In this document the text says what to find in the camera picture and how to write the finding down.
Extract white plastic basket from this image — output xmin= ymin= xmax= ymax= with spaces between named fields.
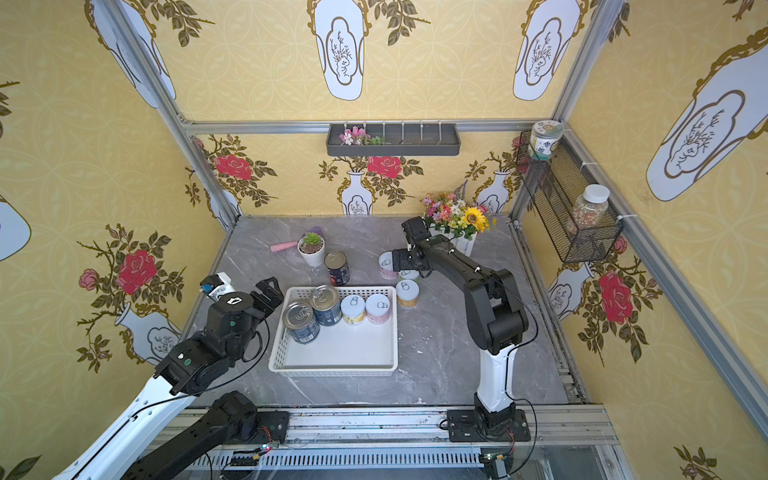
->
xmin=268 ymin=285 xmax=399 ymax=377

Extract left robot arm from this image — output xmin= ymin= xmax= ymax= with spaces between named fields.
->
xmin=58 ymin=273 xmax=284 ymax=479

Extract yellow small can front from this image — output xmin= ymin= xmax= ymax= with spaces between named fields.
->
xmin=396 ymin=279 xmax=420 ymax=308

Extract white small can middle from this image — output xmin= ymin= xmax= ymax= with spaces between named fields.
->
xmin=398 ymin=270 xmax=420 ymax=281

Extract black wire wall basket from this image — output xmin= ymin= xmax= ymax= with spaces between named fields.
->
xmin=511 ymin=131 xmax=623 ymax=264

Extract pink small can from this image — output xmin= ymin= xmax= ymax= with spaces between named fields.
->
xmin=378 ymin=251 xmax=399 ymax=280
xmin=366 ymin=294 xmax=391 ymax=325

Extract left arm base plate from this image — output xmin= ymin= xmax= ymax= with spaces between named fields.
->
xmin=238 ymin=411 xmax=290 ymax=444

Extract pink purple toy shovel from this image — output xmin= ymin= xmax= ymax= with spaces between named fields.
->
xmin=270 ymin=226 xmax=323 ymax=253

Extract clear jar white lid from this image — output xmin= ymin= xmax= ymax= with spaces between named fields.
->
xmin=567 ymin=184 xmax=610 ymax=234

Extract jar with patterned label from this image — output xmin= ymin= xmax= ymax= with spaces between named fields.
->
xmin=528 ymin=120 xmax=565 ymax=161

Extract grey wall shelf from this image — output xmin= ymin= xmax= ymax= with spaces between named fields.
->
xmin=326 ymin=121 xmax=462 ymax=157

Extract dark tomato tin can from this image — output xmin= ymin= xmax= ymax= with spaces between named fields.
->
xmin=324 ymin=251 xmax=350 ymax=286

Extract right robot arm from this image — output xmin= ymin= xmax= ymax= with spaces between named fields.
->
xmin=392 ymin=217 xmax=529 ymax=428

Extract blue tin can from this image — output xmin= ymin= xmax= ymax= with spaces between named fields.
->
xmin=282 ymin=301 xmax=320 ymax=345
xmin=310 ymin=285 xmax=342 ymax=327

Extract pink small can back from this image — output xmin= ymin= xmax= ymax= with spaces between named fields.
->
xmin=378 ymin=251 xmax=399 ymax=280

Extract pink small can front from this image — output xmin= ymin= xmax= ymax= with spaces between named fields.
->
xmin=366 ymin=294 xmax=391 ymax=325

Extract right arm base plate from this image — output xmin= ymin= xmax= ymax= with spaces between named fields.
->
xmin=438 ymin=406 xmax=532 ymax=443

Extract flower box white fence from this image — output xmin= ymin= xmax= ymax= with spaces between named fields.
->
xmin=421 ymin=193 xmax=491 ymax=256

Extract potted succulent white pot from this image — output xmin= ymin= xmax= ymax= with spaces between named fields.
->
xmin=297 ymin=232 xmax=325 ymax=268

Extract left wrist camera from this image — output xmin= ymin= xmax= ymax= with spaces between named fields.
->
xmin=200 ymin=272 xmax=235 ymax=302

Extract yellow small can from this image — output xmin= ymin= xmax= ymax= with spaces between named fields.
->
xmin=340 ymin=295 xmax=366 ymax=325
xmin=396 ymin=279 xmax=420 ymax=308

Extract small pink shelf flowers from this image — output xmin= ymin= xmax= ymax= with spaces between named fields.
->
xmin=339 ymin=126 xmax=385 ymax=146

